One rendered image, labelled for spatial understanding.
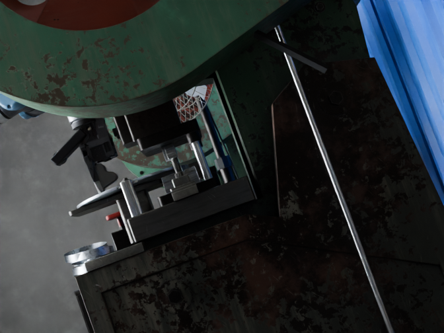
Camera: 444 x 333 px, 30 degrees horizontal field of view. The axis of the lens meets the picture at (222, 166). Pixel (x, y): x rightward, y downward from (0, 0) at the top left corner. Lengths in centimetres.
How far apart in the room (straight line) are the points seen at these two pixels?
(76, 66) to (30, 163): 729
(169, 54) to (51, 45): 25
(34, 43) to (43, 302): 732
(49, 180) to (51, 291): 117
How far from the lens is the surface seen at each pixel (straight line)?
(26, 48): 178
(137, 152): 351
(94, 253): 507
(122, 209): 213
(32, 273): 900
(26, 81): 177
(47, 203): 896
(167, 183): 209
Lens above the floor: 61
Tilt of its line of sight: 4 degrees up
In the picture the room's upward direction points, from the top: 20 degrees counter-clockwise
